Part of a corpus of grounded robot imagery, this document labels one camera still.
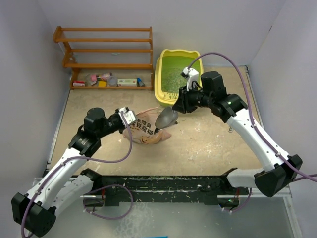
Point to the pink cat litter bag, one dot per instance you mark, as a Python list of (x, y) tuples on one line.
[(143, 131)]

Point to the blue grey bottle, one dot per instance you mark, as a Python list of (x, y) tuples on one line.
[(140, 83)]

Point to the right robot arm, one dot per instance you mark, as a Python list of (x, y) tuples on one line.
[(278, 167)]

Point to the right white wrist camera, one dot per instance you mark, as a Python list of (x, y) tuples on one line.
[(192, 76)]

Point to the brown wooden shelf rack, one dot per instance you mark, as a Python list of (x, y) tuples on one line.
[(69, 60)]

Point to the red white small box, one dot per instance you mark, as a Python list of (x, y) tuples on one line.
[(79, 84)]

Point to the green litter pellets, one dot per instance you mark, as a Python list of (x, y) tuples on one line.
[(171, 79)]

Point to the silver metal scoop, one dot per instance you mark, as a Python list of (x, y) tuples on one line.
[(167, 118)]

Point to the clear plastic cup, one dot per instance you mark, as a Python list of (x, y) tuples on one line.
[(112, 81)]

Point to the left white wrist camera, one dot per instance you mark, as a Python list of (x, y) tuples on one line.
[(126, 112)]

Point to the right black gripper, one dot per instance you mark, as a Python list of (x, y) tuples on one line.
[(183, 103)]

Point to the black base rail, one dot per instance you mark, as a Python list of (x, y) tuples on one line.
[(162, 189)]

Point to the yellow green litter box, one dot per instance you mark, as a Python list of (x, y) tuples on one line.
[(171, 58)]

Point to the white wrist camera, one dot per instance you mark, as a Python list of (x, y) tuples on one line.
[(126, 112), (192, 76)]

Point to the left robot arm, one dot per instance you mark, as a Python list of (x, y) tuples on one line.
[(38, 209)]

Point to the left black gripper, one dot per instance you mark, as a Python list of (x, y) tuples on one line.
[(121, 130)]

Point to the pale green long box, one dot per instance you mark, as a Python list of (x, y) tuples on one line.
[(127, 83)]

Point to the yellow small block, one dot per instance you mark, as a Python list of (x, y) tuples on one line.
[(101, 84)]

